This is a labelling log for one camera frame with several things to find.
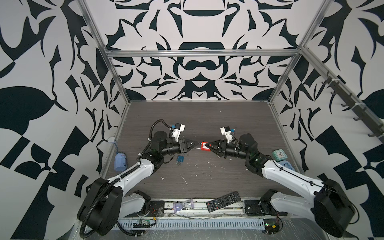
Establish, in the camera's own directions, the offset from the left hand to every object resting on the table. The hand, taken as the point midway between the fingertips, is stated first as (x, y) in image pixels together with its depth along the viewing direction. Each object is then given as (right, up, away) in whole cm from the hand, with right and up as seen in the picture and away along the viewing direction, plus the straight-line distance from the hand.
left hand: (198, 141), depth 73 cm
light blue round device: (+50, -15, +13) cm, 54 cm away
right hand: (+4, -2, -3) cm, 5 cm away
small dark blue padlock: (-10, -13, +17) cm, 24 cm away
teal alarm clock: (+49, -11, +18) cm, 54 cm away
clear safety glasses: (-10, -31, -1) cm, 32 cm away
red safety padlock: (+2, -3, -2) cm, 4 cm away
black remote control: (+12, -30, +2) cm, 33 cm away
